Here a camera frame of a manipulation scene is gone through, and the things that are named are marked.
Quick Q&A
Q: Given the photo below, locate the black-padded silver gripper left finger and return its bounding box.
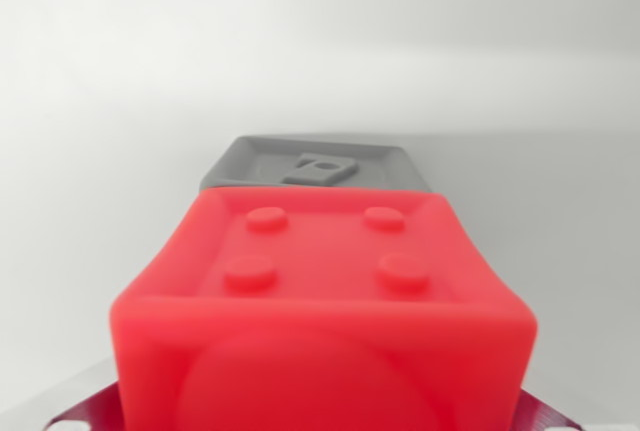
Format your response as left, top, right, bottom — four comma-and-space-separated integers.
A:
42, 356, 127, 431

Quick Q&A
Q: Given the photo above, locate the black-padded silver gripper right finger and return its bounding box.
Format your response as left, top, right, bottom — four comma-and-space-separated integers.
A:
509, 381, 595, 431

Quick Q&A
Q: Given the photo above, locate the red studded plastic cube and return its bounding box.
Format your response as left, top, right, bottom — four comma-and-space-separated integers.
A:
108, 187, 539, 431

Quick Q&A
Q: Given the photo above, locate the grey plastic cube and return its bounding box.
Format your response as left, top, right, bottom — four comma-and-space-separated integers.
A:
199, 134, 432, 196

